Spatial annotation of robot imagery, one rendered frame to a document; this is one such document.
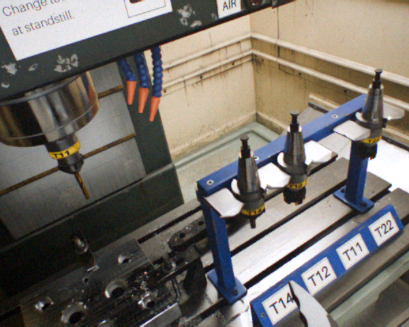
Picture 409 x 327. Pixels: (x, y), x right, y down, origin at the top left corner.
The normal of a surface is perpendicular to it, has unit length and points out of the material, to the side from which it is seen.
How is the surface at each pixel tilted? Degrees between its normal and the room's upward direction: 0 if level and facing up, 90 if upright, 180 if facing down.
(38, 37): 90
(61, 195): 88
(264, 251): 0
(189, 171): 0
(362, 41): 90
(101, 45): 90
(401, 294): 7
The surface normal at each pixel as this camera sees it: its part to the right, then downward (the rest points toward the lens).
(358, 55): -0.83, 0.43
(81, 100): 0.90, 0.15
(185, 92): 0.53, 0.45
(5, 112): -0.11, 0.62
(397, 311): -0.04, -0.83
